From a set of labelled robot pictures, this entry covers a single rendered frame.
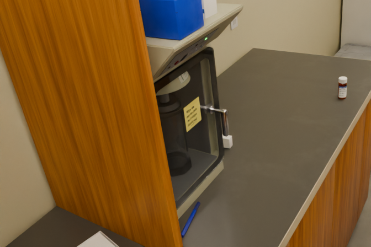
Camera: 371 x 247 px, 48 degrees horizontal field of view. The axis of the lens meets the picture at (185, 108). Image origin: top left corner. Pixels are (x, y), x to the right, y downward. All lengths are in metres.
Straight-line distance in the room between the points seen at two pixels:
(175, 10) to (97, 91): 0.26
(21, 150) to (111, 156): 0.37
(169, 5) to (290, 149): 0.81
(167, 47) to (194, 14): 0.11
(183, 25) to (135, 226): 0.57
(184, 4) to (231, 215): 0.65
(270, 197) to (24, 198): 0.76
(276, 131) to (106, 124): 0.79
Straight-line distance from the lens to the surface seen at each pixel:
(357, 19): 4.07
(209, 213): 1.29
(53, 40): 1.02
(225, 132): 1.27
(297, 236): 1.44
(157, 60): 0.93
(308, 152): 1.52
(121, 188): 1.13
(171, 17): 0.91
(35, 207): 1.46
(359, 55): 3.89
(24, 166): 1.38
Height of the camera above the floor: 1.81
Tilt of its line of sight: 28 degrees down
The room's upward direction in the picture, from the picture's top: 8 degrees counter-clockwise
